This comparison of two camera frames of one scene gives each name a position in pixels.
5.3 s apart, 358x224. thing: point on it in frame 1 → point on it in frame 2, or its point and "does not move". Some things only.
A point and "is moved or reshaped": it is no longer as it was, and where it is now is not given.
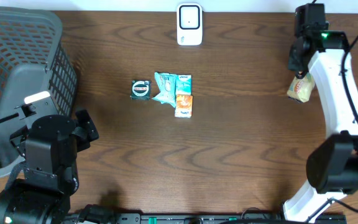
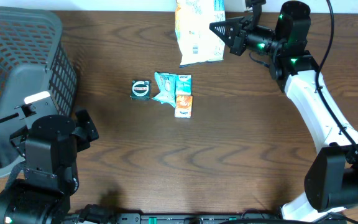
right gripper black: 293,65 → 242,23
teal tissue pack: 183,84 does not move
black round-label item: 140,89 does not move
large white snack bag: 301,89 is moved or reshaped
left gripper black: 82,140 does not move
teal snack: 166,83 does not move
